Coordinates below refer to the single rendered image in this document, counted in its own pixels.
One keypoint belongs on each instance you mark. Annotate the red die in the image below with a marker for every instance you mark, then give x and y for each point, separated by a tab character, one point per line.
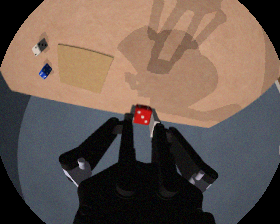
142	114

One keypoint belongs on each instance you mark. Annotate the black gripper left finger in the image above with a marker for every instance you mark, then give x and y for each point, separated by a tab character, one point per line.
79	162

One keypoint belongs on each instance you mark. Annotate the blue die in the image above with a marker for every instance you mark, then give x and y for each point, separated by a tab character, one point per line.
45	71

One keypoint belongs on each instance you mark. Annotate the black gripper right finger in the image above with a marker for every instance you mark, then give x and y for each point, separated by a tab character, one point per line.
189	163

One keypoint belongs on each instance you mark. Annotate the white die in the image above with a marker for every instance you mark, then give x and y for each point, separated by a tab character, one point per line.
39	47

